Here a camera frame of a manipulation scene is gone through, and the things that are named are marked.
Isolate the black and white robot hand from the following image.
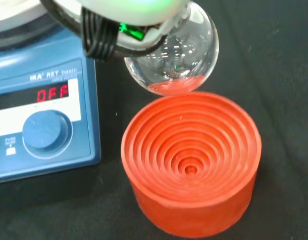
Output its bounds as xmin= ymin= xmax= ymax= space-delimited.
xmin=38 ymin=0 xmax=192 ymax=62

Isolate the heater with blue base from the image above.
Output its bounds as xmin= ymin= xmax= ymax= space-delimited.
xmin=0 ymin=0 xmax=102 ymax=185

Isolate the red ribbed flask stand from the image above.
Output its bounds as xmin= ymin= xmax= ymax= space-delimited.
xmin=120 ymin=91 xmax=263 ymax=238

